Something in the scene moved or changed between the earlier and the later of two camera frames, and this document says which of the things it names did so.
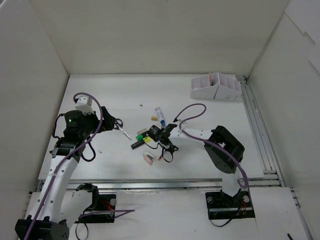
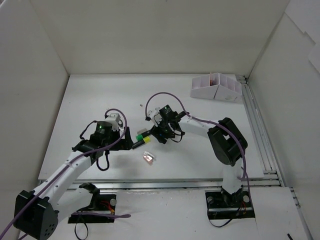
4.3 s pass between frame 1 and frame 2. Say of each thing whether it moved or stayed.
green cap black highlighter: stayed
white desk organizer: stayed
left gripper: moved
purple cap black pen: stayed
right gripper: moved
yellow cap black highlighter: stayed
